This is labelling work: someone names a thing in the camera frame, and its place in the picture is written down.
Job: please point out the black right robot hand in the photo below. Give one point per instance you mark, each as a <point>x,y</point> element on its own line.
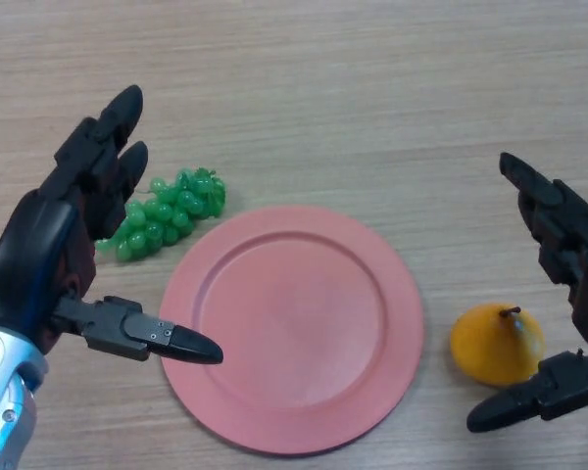
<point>563,225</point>

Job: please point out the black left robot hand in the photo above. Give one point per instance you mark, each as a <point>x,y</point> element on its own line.
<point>39,254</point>

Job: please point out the yellow pear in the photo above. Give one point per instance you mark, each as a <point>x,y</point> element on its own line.
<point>495,343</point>

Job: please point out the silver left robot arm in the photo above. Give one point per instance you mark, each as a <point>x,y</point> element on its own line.
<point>2,406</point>

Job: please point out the pink round plate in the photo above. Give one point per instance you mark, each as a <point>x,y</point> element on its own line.
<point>294,333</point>

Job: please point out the green grape bunch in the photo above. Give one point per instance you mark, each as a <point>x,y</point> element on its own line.
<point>171,215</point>

